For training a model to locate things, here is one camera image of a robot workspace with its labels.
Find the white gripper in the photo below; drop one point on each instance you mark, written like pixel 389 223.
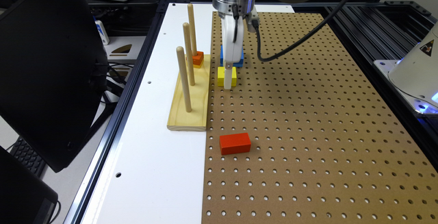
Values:
pixel 232 42

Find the yellow block with hole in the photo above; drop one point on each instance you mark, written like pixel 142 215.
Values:
pixel 220 83

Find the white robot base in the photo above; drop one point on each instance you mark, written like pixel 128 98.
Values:
pixel 415 75

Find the blue block with hole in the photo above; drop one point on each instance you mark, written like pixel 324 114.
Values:
pixel 236 64

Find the orange block with hole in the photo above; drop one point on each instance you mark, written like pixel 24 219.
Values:
pixel 199 54

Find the small yellow block under orange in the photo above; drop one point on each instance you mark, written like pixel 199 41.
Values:
pixel 197 62

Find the red rectangular block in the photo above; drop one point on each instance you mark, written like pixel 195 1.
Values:
pixel 235 143

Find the front wooden peg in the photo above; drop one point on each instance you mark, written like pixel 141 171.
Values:
pixel 184 78

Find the wooden peg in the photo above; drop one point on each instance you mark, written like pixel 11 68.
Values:
pixel 184 78
pixel 188 52
pixel 192 29

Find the middle wooden peg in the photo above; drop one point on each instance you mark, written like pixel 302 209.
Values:
pixel 188 52

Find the rear wooden peg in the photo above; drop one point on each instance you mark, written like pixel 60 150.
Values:
pixel 192 29

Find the white and blue device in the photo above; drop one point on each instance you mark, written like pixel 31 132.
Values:
pixel 102 32

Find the brown perforated pegboard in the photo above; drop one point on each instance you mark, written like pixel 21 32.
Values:
pixel 325 147

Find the large black monitor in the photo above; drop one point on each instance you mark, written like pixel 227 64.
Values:
pixel 53 74

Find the black keyboard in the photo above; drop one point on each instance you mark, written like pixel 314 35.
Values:
pixel 28 157

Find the black monitor corner lower left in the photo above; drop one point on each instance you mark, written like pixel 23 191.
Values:
pixel 25 198

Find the black aluminium frame rails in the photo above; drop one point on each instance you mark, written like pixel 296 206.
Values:
pixel 383 31

